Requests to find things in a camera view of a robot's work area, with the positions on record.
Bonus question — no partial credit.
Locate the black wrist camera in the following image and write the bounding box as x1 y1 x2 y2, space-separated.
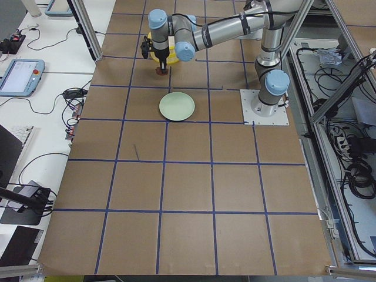
140 36 153 59

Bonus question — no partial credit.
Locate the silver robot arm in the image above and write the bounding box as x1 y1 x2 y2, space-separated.
140 1 312 118

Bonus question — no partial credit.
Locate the brown steamed bun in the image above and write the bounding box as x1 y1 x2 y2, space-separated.
155 67 168 76

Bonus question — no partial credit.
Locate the aluminium frame post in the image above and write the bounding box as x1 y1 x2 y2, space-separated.
67 0 103 62

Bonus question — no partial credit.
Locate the black power adapter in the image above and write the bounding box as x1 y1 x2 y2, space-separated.
63 89 88 99

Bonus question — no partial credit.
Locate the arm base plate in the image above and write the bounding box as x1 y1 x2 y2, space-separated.
240 89 289 126
237 29 263 41

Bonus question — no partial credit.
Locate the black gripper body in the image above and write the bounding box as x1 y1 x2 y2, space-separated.
154 48 170 63

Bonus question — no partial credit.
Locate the light green plate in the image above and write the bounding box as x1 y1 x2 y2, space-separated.
159 92 195 121

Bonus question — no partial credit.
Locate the yellow steamer layer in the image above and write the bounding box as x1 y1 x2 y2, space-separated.
149 36 179 65

